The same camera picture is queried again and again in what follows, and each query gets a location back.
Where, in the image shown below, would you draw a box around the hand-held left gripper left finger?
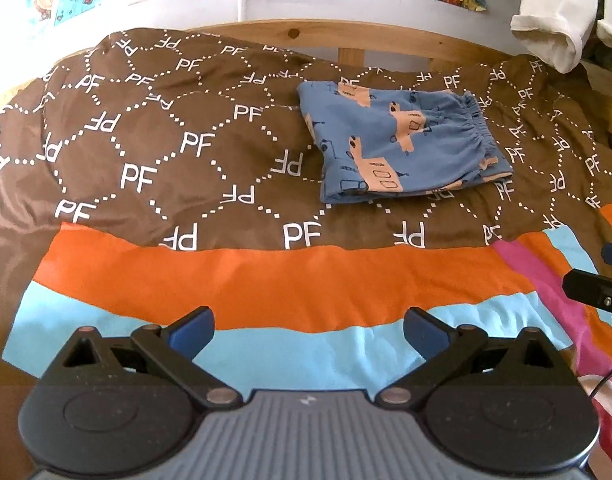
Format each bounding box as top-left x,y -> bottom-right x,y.
46,305 -> 244,409

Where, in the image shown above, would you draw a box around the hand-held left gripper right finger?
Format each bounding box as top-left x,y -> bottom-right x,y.
374,306 -> 575,409

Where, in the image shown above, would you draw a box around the blue pants with orange print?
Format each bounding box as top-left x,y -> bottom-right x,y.
297,79 -> 515,206

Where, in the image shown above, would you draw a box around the brown patterned striped blanket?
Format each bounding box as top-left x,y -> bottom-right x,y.
0,27 -> 612,480

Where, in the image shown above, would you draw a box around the white hanging garment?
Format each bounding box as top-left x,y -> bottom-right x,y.
510,0 -> 607,75

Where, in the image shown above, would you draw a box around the black cable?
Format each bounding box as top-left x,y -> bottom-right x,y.
588,367 -> 612,402

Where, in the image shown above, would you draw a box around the wooden bed frame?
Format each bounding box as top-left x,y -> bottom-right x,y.
0,19 -> 612,136

